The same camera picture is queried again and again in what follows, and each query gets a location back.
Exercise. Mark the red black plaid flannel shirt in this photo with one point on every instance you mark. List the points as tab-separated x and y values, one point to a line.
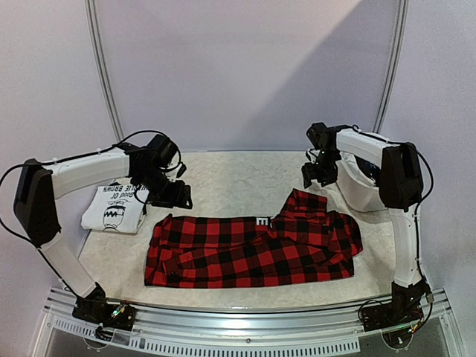
304	243

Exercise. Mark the aluminium frame post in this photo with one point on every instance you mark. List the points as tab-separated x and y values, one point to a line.
393	61
102	70

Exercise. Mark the white and green t-shirt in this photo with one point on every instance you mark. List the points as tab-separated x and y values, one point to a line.
118	208

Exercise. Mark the aluminium front rail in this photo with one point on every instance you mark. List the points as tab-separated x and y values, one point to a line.
335	330

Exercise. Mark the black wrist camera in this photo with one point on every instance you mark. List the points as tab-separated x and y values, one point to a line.
319	136
166	156

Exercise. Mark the right aluminium frame post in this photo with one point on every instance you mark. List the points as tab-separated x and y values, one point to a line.
393	61

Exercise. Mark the dark patterned clothes pile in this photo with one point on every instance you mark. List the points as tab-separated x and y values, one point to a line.
369	169

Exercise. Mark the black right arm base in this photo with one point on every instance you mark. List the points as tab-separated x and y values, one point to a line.
407	304

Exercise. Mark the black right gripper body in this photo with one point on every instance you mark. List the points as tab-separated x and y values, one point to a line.
317	172

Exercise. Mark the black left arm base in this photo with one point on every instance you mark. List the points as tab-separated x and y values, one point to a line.
95	308

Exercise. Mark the left aluminium frame post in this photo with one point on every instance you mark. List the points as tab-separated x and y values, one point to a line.
102	70

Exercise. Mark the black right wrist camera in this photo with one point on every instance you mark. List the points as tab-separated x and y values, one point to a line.
319	136

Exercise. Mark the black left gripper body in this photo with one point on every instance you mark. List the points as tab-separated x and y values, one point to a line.
167	196

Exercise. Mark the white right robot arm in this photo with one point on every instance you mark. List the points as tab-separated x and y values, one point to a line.
400	188

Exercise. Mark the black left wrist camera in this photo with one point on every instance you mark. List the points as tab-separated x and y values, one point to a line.
166	156

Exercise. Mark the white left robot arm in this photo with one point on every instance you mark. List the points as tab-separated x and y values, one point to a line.
42	186

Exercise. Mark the white plastic laundry basket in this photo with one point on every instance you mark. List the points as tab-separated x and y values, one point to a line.
359	191

